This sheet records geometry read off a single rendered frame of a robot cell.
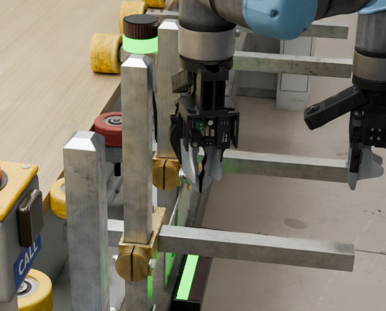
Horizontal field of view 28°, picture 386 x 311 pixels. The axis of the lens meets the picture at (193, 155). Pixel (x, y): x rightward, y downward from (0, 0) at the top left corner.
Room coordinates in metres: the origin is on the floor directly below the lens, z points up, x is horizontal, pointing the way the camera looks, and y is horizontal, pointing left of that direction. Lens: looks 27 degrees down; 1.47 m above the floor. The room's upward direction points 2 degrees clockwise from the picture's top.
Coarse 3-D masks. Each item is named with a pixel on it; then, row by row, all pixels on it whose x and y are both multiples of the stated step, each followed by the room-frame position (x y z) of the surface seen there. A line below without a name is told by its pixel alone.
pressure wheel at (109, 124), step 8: (112, 112) 1.29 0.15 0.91; (120, 112) 1.29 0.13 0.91; (96, 120) 1.25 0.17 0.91; (104, 120) 1.26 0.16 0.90; (112, 120) 1.25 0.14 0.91; (120, 120) 1.25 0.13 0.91; (96, 128) 1.23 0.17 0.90; (104, 128) 1.22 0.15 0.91; (112, 128) 1.22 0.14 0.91; (120, 128) 1.22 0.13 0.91; (112, 136) 1.21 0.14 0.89; (120, 136) 1.22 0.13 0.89; (112, 144) 1.21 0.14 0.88; (120, 144) 1.22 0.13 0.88; (120, 168) 1.25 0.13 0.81
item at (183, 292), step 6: (192, 258) 1.13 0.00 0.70; (186, 264) 1.11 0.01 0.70; (192, 264) 1.11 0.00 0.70; (186, 270) 1.09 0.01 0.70; (192, 270) 1.09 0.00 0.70; (186, 276) 1.07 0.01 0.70; (192, 276) 1.07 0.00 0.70; (186, 282) 1.06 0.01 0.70; (180, 288) 1.04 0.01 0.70; (186, 288) 1.04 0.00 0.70; (180, 294) 1.02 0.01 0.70; (186, 294) 1.02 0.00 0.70
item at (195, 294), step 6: (204, 258) 1.13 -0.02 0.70; (198, 264) 1.11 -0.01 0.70; (204, 264) 1.11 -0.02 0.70; (198, 270) 1.09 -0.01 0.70; (204, 270) 1.09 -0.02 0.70; (198, 276) 1.08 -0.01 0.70; (204, 276) 1.08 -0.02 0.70; (198, 282) 1.06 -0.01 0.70; (192, 288) 1.04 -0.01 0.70; (198, 288) 1.04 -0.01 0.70; (192, 294) 1.03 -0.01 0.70; (198, 294) 1.03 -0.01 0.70; (192, 300) 1.01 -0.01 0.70; (198, 300) 1.01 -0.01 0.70
